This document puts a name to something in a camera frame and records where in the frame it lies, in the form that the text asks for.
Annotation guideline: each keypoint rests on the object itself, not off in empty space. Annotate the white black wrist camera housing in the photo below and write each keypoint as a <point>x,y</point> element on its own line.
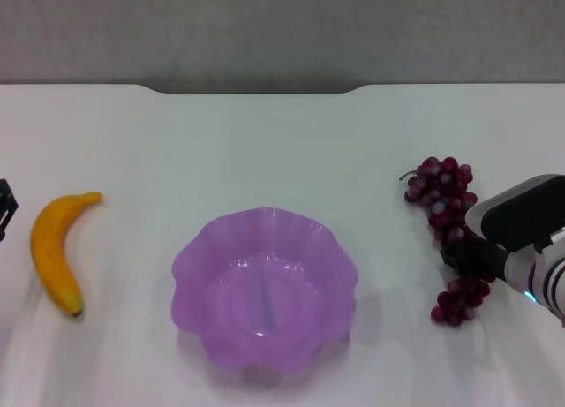
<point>516,217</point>

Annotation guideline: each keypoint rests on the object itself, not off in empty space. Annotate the dark red grape bunch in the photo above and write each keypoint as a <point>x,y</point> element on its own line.
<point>441,190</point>

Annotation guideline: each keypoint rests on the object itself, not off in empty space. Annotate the yellow banana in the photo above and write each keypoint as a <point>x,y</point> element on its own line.
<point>48,248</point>

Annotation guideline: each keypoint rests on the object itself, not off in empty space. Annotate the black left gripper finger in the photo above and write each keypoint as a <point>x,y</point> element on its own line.
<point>6,204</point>

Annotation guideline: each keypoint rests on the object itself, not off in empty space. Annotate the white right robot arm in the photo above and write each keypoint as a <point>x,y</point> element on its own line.
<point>545,283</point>

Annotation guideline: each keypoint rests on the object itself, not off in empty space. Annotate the purple wavy plastic plate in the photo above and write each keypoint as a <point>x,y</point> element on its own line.
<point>265,292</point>

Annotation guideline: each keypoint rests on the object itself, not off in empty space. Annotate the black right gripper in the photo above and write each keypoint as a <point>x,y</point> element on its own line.
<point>483,259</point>

